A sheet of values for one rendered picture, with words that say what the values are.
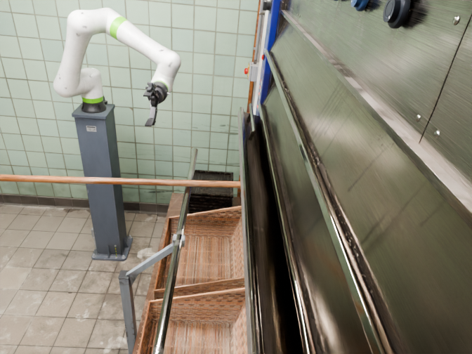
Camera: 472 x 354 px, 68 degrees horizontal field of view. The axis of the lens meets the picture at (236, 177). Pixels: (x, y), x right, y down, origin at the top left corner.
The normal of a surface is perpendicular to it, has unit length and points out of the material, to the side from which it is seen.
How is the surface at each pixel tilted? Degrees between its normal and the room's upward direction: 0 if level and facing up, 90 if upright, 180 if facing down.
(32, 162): 90
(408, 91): 90
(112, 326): 0
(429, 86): 91
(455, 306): 69
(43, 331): 0
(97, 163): 90
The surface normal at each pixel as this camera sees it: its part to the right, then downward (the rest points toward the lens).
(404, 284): -0.90, -0.36
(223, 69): 0.01, 0.54
